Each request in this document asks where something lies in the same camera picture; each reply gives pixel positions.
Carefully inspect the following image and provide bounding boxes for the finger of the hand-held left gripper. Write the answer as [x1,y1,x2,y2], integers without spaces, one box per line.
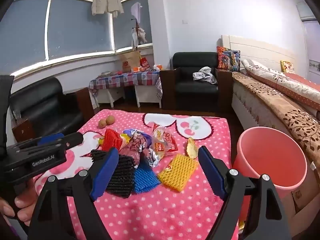
[37,133,65,145]
[7,132,84,162]

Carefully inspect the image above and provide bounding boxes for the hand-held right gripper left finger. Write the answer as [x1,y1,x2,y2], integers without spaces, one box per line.
[27,147,119,240]

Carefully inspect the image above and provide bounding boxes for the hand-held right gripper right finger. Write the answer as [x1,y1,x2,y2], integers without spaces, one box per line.
[197,145,292,240]

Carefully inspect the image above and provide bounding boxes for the black foam net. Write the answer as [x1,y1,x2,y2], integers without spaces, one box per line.
[90,149,135,198]

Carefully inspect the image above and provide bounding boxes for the thin orange peel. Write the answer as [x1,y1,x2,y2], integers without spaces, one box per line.
[185,137,198,159]

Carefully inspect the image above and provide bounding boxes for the red foam net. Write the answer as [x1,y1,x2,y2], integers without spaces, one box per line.
[102,128,123,153]

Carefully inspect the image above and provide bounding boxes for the yellow foam net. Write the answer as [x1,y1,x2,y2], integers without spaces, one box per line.
[157,154,199,192]

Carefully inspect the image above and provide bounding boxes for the blue foam net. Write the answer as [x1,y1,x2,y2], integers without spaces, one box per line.
[132,160,162,194]

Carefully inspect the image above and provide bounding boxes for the maroon foil wrapper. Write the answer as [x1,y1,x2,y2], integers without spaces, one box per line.
[120,136,150,168]

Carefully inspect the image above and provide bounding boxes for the silver foil wrapper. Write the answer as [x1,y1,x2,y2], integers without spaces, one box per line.
[147,149,165,168]

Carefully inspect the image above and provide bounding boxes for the clear red-print snack bag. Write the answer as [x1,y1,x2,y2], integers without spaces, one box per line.
[152,124,178,159]

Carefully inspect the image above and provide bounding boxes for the pink plastic bin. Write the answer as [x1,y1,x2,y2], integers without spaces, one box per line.
[231,127,308,222]

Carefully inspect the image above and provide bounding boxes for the person's left hand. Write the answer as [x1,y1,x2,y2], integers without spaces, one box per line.
[0,179,38,227]

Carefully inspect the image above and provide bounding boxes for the black armchair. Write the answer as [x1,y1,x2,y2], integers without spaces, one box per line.
[9,76,94,143]
[160,52,234,110]

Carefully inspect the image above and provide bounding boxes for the pink polka-dot blanket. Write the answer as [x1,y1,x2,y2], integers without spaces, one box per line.
[32,109,240,240]

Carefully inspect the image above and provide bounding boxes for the checkered tablecloth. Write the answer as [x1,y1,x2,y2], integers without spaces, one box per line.
[89,70,160,92]

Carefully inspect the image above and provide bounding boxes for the white side table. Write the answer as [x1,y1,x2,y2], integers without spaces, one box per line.
[96,85,162,108]

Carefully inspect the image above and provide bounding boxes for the brown paper bag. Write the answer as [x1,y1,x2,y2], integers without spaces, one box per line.
[119,51,141,72]

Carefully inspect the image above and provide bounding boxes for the brown leaf-pattern bed blanket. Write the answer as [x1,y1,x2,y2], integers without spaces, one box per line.
[232,71,320,163]

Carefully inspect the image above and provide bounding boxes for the striped cloth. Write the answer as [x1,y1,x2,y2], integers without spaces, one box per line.
[155,76,163,98]

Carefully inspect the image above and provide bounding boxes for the white grey garment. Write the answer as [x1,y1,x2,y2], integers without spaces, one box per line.
[192,66,217,84]

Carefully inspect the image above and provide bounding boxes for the bay window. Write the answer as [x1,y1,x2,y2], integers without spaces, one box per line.
[5,0,153,68]

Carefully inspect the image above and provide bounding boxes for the floral quilt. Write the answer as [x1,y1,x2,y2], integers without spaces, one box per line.
[241,59,320,110]

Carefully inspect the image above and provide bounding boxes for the colourful printed pillow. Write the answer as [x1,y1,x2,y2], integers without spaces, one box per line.
[217,46,241,72]

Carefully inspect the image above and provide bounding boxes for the white cloth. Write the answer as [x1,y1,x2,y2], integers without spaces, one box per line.
[132,27,148,47]

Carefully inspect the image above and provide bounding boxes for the wooden coat rack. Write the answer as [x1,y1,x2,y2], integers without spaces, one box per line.
[131,17,148,53]

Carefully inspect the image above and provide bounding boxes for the yellow pillow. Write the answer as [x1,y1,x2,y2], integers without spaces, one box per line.
[280,60,295,73]

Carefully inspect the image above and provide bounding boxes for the white bed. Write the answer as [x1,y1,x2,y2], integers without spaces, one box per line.
[221,34,320,240]

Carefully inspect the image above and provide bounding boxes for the cream sweater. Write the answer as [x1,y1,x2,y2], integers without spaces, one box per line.
[91,0,124,18]

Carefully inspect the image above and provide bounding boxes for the lavender garment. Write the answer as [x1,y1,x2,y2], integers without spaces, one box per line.
[130,2,142,23]

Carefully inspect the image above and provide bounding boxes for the white wardrobe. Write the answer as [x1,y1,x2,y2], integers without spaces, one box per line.
[296,2,320,80]

